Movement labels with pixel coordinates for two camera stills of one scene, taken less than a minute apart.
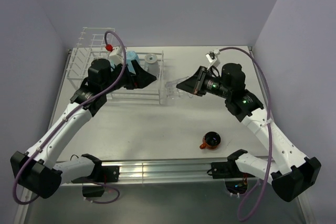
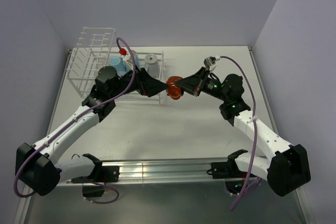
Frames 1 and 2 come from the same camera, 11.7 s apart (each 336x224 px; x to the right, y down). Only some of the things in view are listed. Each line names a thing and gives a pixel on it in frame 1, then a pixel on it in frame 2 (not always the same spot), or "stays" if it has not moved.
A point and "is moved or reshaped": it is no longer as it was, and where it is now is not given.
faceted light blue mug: x=131 y=55 is moved or reshaped
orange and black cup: x=211 y=140 to x=174 y=91
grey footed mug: x=151 y=64 stays
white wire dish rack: x=95 y=43 stays
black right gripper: x=192 y=84 stays
